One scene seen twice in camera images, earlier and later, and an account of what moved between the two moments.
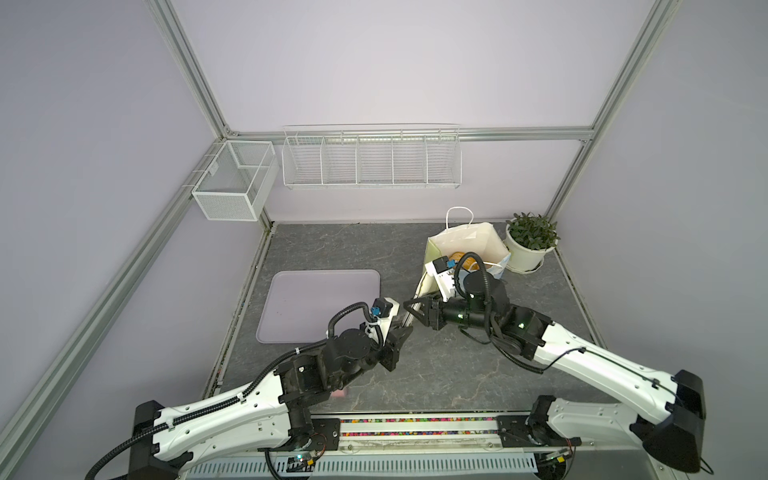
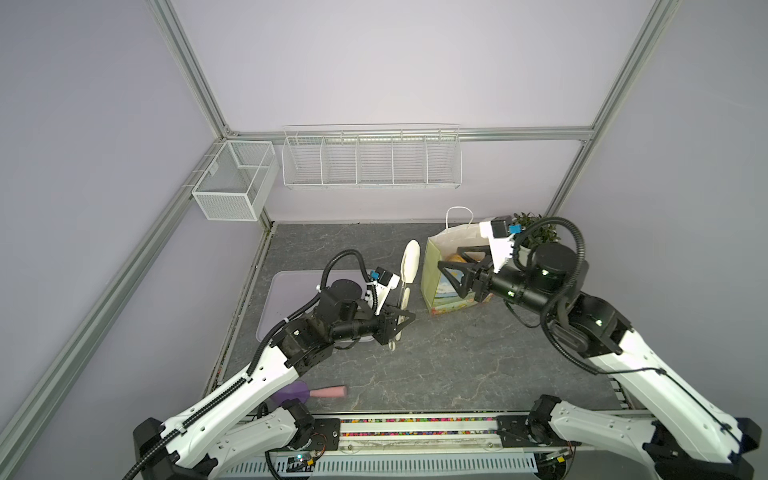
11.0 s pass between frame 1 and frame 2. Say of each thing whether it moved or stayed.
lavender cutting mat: stayed
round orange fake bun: stayed
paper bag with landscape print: stayed
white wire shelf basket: stayed
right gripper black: moved
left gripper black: moved
